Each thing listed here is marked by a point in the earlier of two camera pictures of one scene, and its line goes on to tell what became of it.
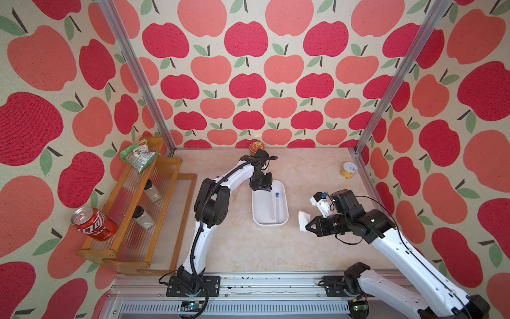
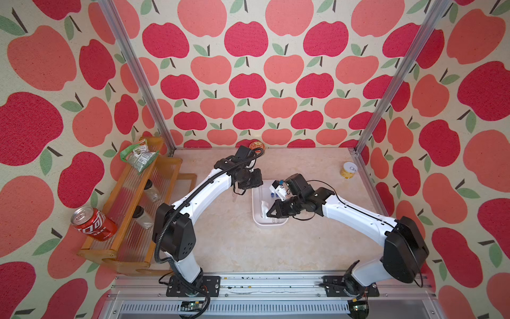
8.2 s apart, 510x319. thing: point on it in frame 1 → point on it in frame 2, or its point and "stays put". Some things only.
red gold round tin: x=255 y=145 stays put
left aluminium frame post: x=124 y=40 stays put
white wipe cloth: x=304 y=218 → x=264 y=206
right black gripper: x=318 y=228 → x=279 y=211
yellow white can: x=348 y=169 stays put
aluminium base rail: x=240 y=297 stays put
